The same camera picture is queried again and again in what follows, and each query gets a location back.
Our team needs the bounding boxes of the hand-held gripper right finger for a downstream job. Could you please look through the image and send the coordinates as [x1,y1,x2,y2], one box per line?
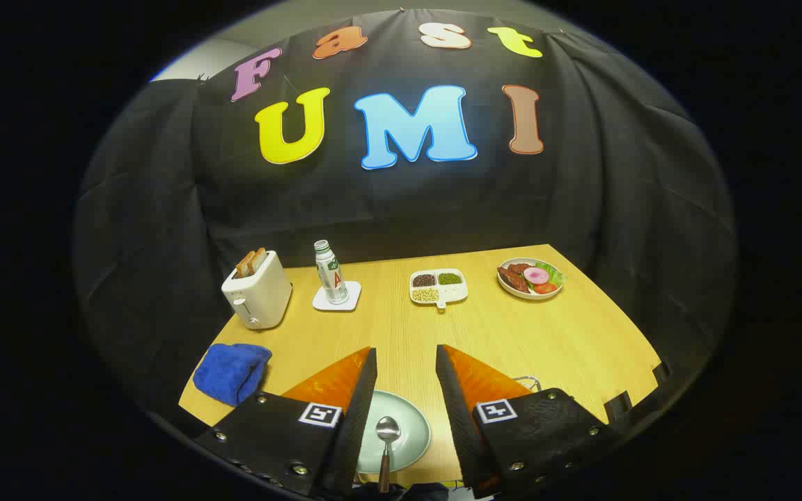
[435,344,624,499]

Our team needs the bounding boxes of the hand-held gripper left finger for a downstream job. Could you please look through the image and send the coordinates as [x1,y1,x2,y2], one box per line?
[194,347,379,498]

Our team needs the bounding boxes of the metal spoon with wooden handle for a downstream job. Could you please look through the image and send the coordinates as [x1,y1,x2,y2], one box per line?
[375,416,402,495]

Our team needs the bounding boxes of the pale green plate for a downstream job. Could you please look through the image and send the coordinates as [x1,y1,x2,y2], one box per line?
[356,390,432,475]

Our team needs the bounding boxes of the white square coaster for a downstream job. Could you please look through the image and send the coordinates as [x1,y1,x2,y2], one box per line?
[313,280,362,312]

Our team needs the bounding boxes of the white divided dish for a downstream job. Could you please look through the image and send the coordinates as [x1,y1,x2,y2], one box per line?
[409,269,469,309]

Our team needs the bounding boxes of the blue towel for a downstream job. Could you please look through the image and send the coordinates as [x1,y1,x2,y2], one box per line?
[193,342,273,407]

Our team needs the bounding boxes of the white round food plate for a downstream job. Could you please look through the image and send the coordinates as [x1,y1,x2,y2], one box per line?
[497,257,565,301]

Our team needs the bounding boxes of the clear plastic drink bottle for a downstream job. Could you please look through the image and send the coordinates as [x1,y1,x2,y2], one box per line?
[314,240,349,305]

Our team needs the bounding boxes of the brown meat slices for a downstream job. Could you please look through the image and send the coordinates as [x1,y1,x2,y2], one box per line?
[498,263,530,293]

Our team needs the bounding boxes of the cream toaster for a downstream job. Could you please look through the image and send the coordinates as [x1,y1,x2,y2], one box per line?
[221,250,293,331]

